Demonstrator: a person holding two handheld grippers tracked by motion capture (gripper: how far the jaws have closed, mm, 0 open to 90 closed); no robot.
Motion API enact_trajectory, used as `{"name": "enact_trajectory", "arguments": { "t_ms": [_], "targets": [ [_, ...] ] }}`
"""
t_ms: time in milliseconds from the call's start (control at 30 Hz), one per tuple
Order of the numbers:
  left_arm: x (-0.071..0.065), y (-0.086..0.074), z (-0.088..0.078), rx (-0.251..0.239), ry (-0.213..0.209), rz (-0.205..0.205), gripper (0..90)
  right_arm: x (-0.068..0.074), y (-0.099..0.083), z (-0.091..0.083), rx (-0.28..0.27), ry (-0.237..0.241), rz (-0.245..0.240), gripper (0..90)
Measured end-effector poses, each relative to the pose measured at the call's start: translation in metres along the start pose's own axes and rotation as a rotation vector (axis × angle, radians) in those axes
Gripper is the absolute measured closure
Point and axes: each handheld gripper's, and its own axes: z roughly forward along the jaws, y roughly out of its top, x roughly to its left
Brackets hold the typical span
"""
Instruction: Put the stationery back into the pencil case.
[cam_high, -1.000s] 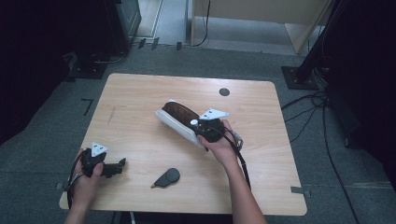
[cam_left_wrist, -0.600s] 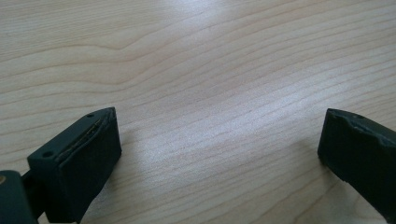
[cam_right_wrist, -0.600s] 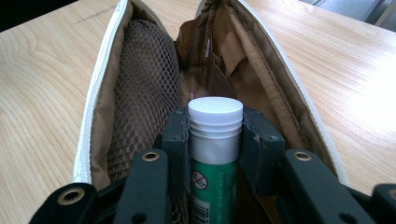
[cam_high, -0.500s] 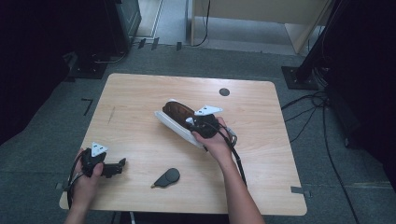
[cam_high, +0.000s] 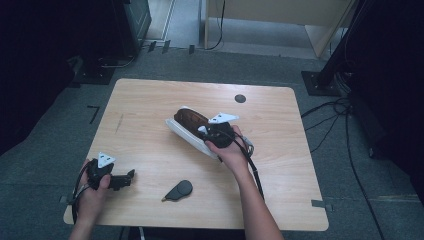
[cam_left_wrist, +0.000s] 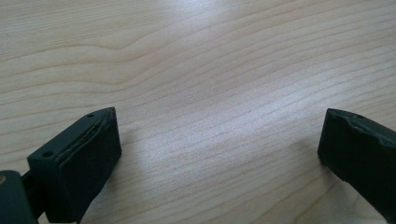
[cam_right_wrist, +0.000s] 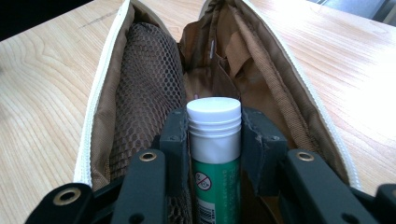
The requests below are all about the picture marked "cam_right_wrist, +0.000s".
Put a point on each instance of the white pencil case brown lining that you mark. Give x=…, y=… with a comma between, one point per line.
x=146, y=87

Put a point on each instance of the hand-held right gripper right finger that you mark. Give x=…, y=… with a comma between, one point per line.
x=263, y=149

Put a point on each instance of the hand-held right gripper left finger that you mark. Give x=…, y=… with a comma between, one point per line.
x=174, y=146

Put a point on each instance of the white-capped green glue stick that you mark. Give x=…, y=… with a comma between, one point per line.
x=214, y=149

